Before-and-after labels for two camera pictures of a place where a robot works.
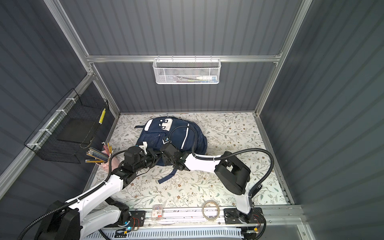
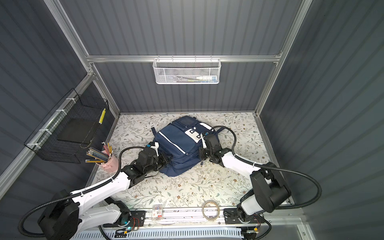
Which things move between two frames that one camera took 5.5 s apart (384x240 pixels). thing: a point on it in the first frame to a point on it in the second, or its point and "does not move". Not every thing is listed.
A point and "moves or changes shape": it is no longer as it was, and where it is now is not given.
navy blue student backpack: (187, 136) moves or changes shape
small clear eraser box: (157, 212) does not move
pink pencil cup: (115, 162) does not move
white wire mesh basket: (186, 71) does not move
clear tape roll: (202, 210) does not move
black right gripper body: (166, 160) to (205, 152)
